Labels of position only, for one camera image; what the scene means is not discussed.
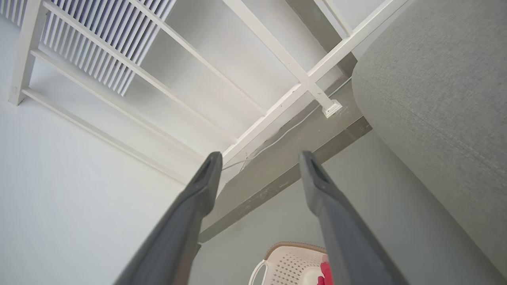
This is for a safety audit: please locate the thin pale floor cable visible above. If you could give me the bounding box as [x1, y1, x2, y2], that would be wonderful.
[222, 77, 353, 171]

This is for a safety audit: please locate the grey fabric sofa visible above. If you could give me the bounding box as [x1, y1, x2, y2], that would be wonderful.
[351, 0, 507, 278]

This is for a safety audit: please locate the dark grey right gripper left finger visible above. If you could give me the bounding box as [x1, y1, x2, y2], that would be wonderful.
[114, 152, 223, 285]

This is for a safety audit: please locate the red and white garment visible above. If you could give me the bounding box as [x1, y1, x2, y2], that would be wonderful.
[317, 261, 334, 285]

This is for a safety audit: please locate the white perforated laundry basket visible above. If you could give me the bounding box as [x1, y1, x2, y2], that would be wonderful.
[248, 241, 330, 285]

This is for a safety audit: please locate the white louvered panel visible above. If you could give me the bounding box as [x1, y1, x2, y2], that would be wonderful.
[0, 0, 177, 97]

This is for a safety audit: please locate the white metal railing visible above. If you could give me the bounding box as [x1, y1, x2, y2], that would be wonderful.
[8, 0, 409, 185]

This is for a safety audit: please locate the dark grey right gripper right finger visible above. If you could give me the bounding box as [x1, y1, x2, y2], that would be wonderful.
[299, 150, 409, 285]

